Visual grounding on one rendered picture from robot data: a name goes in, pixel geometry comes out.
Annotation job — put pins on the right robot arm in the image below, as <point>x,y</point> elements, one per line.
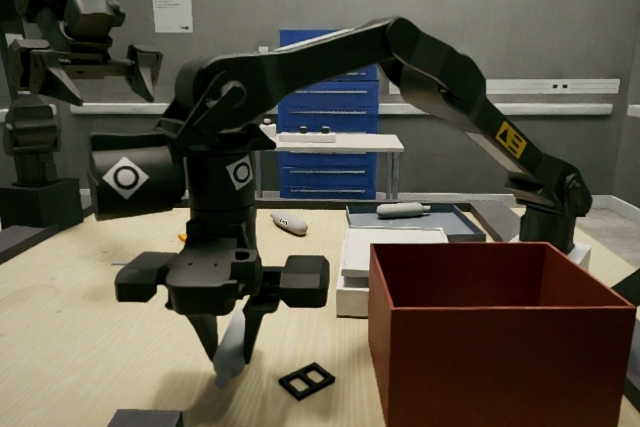
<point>138,173</point>

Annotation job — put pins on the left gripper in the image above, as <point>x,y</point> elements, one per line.
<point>45,68</point>

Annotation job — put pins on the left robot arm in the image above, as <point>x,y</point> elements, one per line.
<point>34,125</point>

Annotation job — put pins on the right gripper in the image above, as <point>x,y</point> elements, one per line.
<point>304,283</point>

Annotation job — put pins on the black rectangular buckle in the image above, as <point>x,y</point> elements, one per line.
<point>313,386</point>

